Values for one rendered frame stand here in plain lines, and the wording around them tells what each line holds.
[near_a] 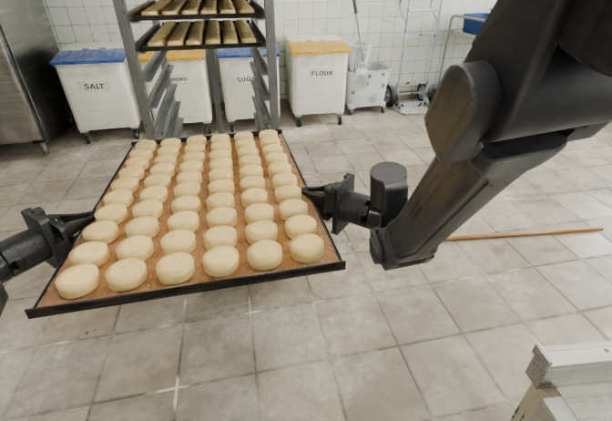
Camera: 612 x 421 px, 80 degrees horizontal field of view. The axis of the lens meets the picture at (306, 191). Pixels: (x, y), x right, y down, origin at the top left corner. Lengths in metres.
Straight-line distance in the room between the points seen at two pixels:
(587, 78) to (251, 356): 1.54
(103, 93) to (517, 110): 3.49
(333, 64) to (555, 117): 3.30
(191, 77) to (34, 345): 2.29
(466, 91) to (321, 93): 3.35
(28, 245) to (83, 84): 2.98
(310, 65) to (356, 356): 2.55
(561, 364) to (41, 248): 0.78
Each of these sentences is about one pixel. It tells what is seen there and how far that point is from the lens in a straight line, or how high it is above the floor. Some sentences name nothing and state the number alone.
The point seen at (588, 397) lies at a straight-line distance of 0.73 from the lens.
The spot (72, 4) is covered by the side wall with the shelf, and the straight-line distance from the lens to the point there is 4.18.
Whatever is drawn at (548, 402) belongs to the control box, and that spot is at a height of 0.84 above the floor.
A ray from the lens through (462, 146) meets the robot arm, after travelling 0.25.
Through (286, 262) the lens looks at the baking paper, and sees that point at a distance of 0.53.
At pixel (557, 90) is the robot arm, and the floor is 1.31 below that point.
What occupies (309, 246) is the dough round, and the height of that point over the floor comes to 1.03.
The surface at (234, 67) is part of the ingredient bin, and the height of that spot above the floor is 0.61.
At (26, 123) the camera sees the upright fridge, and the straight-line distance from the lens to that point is 3.59.
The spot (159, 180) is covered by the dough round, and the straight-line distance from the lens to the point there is 0.78.
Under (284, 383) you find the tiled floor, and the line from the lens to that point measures 1.59.
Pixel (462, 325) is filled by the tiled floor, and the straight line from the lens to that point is 1.87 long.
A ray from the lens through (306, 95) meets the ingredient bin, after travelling 3.54.
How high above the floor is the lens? 1.37
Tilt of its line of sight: 32 degrees down
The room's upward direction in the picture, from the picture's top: straight up
